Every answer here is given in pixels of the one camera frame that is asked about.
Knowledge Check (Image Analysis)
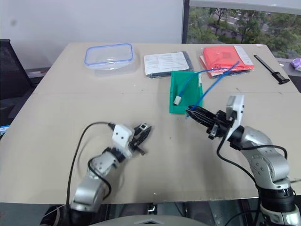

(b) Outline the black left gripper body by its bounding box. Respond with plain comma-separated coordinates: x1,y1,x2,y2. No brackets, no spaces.
128,128,147,156

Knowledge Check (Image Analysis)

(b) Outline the white window blind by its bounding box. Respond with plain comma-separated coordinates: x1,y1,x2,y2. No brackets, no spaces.
189,0,301,13

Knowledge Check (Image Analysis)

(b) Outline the dark window frame post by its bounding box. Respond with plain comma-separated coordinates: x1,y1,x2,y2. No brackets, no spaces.
182,0,191,44

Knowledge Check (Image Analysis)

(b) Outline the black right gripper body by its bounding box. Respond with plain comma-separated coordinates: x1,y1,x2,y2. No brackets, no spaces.
205,110,236,140

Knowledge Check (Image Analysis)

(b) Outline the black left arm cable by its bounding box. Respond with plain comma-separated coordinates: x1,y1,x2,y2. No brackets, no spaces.
66,121,116,208

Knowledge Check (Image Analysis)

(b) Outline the black mesh chair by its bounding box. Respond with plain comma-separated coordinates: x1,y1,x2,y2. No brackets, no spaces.
0,38,50,126

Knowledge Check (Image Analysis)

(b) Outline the dark rounded shape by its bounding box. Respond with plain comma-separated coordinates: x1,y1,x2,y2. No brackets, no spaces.
39,204,74,226

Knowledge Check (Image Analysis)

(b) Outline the blue cable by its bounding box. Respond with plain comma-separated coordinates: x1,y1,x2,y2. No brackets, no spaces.
178,60,241,119

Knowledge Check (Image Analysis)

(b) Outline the black caliper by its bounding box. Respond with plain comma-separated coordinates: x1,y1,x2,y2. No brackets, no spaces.
253,54,291,86

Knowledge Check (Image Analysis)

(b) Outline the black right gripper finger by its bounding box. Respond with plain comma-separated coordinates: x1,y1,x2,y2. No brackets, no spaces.
187,105,216,120
186,110,214,128

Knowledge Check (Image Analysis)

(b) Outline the grey rounded shape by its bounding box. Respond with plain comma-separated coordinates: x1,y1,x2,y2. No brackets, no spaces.
90,214,208,226

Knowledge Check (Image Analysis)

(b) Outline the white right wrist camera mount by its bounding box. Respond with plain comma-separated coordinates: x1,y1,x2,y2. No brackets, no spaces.
225,95,246,135

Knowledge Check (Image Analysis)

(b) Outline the green plastic bin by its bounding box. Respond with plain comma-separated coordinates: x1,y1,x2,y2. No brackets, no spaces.
168,70,205,114

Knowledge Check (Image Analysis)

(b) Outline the purple crumpled item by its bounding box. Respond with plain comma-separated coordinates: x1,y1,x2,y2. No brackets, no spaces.
290,58,301,73

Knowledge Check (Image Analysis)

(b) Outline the red packaged cloth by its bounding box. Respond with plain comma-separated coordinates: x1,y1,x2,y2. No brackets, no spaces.
199,45,255,79

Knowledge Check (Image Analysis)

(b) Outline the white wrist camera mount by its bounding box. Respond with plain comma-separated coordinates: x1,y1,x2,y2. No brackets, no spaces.
225,95,246,135
111,124,136,159

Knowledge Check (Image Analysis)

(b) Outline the printed manual in dark bag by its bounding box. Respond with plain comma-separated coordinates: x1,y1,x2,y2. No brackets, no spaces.
143,51,194,79

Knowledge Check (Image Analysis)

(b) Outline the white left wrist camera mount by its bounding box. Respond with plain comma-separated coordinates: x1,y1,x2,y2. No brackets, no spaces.
111,124,136,159

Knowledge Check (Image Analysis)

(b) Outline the clear container with blue rim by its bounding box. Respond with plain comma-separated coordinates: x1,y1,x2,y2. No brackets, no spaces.
84,43,137,78

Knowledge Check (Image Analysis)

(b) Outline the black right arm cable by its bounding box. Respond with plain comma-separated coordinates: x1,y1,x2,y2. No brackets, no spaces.
216,133,288,189

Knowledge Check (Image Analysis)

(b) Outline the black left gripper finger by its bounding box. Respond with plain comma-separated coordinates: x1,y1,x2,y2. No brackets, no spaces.
140,126,153,145
134,122,149,136

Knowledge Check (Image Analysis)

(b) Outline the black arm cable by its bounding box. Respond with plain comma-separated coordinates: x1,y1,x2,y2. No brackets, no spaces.
216,133,288,189
66,121,116,208

